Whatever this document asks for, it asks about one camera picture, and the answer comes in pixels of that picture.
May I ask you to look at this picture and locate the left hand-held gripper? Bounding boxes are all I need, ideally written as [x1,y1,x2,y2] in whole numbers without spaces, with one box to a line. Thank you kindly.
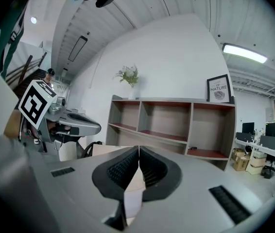
[17,79,102,153]

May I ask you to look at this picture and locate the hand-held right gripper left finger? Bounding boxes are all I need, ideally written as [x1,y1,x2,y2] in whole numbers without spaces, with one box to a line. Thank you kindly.
[29,146,140,233]

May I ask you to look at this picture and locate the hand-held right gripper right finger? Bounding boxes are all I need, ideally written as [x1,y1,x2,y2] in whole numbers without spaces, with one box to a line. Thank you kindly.
[130,146,275,233]

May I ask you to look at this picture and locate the person's left forearm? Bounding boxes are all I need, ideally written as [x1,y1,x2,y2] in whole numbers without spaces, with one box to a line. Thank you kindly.
[3,109,23,140]

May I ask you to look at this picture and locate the person's left hand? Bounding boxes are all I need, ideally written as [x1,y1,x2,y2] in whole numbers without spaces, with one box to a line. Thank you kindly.
[47,120,58,135]

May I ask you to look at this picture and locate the white ribbed cylinder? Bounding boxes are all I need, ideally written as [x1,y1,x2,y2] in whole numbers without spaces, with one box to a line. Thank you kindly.
[59,139,78,162]

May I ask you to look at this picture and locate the pale flower bouquet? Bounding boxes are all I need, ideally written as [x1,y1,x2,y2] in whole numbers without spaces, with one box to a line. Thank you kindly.
[113,64,139,88]

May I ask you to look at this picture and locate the cardboard box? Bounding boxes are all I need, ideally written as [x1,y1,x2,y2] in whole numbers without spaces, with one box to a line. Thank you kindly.
[233,154,250,172]
[232,148,245,159]

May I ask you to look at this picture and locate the wooden open shelf unit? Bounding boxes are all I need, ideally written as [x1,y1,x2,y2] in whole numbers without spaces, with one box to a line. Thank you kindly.
[105,94,237,172]

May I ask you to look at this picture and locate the dark-framed ceiling panel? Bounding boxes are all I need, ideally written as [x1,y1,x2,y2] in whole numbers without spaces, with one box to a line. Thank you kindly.
[68,35,88,63]

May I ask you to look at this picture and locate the white box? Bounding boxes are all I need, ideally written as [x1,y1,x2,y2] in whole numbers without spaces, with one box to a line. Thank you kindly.
[245,154,266,176]

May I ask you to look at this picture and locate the wooden staircase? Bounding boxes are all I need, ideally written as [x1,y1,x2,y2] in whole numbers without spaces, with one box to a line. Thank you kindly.
[4,52,56,100]

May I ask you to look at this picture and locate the grey desk partition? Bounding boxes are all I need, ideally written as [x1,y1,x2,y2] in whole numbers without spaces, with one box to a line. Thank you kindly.
[259,135,275,150]
[235,132,253,143]

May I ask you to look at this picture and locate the black office chair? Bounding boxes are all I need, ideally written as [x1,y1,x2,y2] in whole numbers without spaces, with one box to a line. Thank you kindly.
[261,154,275,180]

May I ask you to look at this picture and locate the white office desk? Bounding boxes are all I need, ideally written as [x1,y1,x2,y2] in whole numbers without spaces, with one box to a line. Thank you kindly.
[234,138,275,198]

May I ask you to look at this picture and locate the person's green printed shirt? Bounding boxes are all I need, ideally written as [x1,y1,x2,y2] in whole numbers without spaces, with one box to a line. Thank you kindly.
[0,0,32,80]

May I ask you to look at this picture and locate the black framed picture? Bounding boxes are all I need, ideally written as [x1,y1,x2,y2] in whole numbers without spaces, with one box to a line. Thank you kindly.
[206,74,232,104]

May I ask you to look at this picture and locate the long ceiling light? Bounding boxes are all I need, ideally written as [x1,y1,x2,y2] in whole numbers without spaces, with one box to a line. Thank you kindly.
[222,42,268,64]

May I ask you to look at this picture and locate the grey wall cabinet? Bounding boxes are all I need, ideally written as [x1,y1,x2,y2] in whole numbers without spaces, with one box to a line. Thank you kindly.
[264,106,273,121]

